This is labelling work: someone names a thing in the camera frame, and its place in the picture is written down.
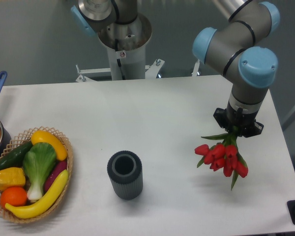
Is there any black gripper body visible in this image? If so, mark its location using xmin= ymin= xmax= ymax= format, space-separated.
xmin=225 ymin=102 xmax=259 ymax=131

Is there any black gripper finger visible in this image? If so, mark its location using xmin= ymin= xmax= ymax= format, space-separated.
xmin=213 ymin=108 xmax=228 ymax=128
xmin=240 ymin=120 xmax=264 ymax=138

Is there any red tulip bouquet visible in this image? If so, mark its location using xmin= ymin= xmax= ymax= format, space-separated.
xmin=194 ymin=127 xmax=249 ymax=189

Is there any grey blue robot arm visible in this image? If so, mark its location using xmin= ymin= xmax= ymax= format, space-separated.
xmin=192 ymin=0 xmax=280 ymax=138

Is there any dark grey ribbed vase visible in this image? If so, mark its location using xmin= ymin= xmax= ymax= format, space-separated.
xmin=107 ymin=150 xmax=143 ymax=200

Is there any purple sweet potato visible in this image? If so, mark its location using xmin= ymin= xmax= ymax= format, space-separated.
xmin=43 ymin=160 xmax=67 ymax=193

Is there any green bok choy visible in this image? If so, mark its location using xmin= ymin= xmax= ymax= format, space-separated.
xmin=23 ymin=143 xmax=56 ymax=202

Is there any woven wicker basket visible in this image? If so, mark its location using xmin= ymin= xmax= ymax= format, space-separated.
xmin=0 ymin=126 xmax=73 ymax=224

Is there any green cucumber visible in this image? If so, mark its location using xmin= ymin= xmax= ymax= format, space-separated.
xmin=0 ymin=142 xmax=33 ymax=170

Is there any orange fruit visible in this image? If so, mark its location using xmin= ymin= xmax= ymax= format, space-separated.
xmin=0 ymin=187 xmax=27 ymax=208

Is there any yellow banana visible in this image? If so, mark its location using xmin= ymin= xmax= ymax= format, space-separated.
xmin=5 ymin=170 xmax=69 ymax=219

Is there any yellow bell pepper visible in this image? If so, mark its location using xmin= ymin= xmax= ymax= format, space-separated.
xmin=0 ymin=167 xmax=26 ymax=191

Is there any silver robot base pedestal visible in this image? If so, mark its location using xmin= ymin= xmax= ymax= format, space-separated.
xmin=70 ymin=0 xmax=165 ymax=81

